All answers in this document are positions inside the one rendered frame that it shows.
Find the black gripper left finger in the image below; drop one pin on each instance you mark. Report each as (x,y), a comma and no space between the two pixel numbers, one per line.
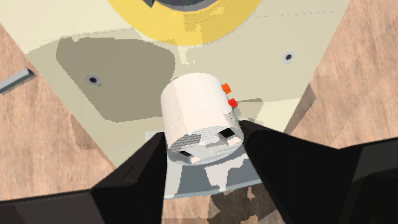
(131,194)

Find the white cylinder with slotted end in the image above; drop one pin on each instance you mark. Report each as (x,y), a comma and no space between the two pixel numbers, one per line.
(200,125)

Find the grey rectangular bar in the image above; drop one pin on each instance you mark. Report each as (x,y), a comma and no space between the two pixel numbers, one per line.
(15,79)

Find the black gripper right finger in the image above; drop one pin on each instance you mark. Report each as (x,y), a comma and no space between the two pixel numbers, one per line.
(312,183)

